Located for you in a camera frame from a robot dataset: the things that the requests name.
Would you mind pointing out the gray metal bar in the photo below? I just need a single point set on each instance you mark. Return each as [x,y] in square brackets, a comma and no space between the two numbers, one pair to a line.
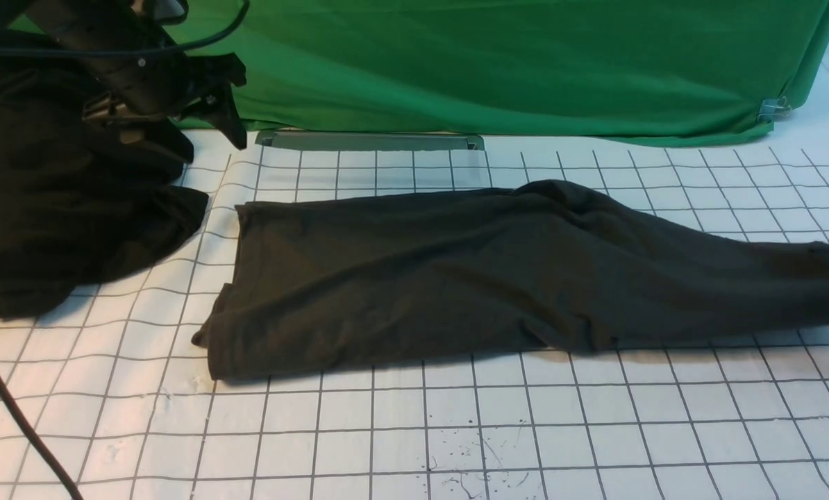
[297,140]

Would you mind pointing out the green backdrop cloth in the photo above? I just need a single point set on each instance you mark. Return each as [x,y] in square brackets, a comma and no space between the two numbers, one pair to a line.
[659,73]

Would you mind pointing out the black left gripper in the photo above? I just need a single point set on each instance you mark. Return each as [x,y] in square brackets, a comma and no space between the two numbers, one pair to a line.
[148,88]

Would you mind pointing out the black crumpled cloth pile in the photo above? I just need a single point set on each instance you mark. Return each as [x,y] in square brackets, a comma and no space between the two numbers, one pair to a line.
[77,206]

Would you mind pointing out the silver binder clip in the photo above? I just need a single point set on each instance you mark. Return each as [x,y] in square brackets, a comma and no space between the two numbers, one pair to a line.
[772,110]

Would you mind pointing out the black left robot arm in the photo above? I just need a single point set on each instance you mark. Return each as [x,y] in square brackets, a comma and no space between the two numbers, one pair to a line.
[158,135]

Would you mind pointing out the gray long-sleeved shirt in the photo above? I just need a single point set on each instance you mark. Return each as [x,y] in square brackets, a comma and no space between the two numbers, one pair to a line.
[370,281]

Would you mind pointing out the white grid table mat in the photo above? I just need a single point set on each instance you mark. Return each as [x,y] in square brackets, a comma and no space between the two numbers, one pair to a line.
[115,388]

